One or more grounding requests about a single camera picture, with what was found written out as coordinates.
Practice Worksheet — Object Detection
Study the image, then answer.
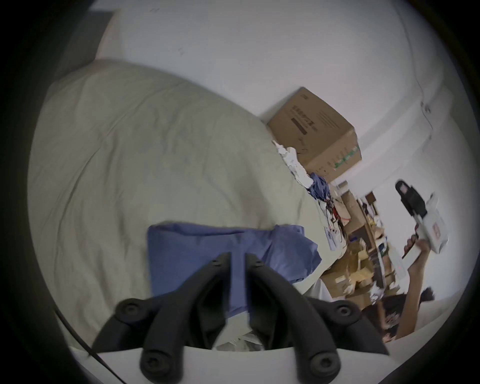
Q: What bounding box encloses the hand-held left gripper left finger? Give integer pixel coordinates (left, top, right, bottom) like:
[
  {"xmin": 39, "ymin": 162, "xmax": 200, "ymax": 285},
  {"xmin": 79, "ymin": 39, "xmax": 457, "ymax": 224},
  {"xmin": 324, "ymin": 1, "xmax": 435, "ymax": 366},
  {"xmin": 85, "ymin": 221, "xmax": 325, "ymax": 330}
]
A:
[{"xmin": 92, "ymin": 252, "xmax": 233, "ymax": 379}]

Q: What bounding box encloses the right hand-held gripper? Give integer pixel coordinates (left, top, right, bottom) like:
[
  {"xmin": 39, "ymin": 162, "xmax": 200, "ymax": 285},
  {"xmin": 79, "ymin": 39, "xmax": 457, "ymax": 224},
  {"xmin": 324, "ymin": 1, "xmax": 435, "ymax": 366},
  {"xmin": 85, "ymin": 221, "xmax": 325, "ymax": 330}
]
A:
[{"xmin": 394, "ymin": 180, "xmax": 449, "ymax": 260}]

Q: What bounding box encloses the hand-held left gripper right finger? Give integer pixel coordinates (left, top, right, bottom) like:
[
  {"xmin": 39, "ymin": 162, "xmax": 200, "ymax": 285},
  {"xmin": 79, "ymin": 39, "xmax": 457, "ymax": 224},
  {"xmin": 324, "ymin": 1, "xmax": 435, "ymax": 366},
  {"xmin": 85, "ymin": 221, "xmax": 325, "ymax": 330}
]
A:
[{"xmin": 244, "ymin": 253, "xmax": 389, "ymax": 379}]

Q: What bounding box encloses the blue garment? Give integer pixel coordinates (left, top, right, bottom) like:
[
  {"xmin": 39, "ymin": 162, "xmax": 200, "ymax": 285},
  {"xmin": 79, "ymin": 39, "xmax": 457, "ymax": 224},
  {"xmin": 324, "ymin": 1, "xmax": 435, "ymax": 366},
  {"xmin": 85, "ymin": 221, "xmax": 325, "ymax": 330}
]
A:
[{"xmin": 147, "ymin": 223, "xmax": 321, "ymax": 319}]

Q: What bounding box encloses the person's right forearm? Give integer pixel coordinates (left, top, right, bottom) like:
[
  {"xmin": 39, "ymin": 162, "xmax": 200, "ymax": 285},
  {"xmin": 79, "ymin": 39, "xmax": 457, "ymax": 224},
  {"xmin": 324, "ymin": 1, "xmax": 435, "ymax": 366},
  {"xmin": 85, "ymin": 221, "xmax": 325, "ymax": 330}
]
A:
[{"xmin": 395, "ymin": 257, "xmax": 431, "ymax": 340}]

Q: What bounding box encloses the person's right hand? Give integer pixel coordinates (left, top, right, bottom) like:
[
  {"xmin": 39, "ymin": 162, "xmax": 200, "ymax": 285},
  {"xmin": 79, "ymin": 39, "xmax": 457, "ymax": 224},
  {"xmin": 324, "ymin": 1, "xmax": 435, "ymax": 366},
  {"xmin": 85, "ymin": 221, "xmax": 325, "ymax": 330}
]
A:
[{"xmin": 402, "ymin": 234, "xmax": 432, "ymax": 265}]

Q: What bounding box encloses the crumpled dark blue cloth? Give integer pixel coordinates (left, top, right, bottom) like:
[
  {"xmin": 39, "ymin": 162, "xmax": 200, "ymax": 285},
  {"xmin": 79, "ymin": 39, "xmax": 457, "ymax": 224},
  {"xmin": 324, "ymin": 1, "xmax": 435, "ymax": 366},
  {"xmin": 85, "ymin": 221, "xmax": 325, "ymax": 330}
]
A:
[{"xmin": 307, "ymin": 173, "xmax": 334, "ymax": 205}]

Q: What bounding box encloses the pile of cardboard cartons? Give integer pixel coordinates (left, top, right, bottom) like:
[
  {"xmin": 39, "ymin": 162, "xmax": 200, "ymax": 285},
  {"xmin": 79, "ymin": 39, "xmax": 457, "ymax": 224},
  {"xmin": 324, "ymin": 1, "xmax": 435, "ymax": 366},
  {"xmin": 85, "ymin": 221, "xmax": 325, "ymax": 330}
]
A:
[{"xmin": 322, "ymin": 190, "xmax": 399, "ymax": 309}]

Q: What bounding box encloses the large brown cardboard box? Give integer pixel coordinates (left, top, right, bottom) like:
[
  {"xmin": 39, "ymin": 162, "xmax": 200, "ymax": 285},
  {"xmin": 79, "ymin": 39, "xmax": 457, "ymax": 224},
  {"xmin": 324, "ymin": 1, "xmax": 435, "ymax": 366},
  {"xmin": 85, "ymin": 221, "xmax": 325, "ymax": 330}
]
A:
[{"xmin": 266, "ymin": 87, "xmax": 362, "ymax": 184}]

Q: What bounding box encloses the person's body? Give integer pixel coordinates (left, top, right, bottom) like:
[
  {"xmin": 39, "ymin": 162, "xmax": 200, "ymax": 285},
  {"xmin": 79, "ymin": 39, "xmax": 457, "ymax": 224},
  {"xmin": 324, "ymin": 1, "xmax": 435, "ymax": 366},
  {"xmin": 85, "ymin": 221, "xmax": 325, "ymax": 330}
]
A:
[{"xmin": 375, "ymin": 287, "xmax": 436, "ymax": 343}]

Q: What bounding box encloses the crumpled white cloth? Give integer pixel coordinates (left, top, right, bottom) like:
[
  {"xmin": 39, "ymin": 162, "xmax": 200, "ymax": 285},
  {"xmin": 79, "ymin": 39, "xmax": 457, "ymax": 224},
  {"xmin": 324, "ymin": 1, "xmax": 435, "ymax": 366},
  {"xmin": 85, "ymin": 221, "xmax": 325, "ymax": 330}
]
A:
[{"xmin": 272, "ymin": 140, "xmax": 314, "ymax": 188}]

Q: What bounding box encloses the bed with pale green sheet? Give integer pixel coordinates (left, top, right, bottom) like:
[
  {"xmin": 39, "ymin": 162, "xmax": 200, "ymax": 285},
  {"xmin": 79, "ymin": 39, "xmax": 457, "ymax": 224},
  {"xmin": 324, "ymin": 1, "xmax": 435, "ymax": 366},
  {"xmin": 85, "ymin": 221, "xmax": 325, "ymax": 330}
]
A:
[{"xmin": 28, "ymin": 58, "xmax": 338, "ymax": 361}]

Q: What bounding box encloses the black cable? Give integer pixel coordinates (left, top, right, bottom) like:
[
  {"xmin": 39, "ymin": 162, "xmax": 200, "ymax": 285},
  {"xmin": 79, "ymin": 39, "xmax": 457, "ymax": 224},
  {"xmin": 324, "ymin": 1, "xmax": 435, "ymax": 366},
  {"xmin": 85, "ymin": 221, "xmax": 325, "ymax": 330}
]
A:
[{"xmin": 54, "ymin": 307, "xmax": 126, "ymax": 384}]

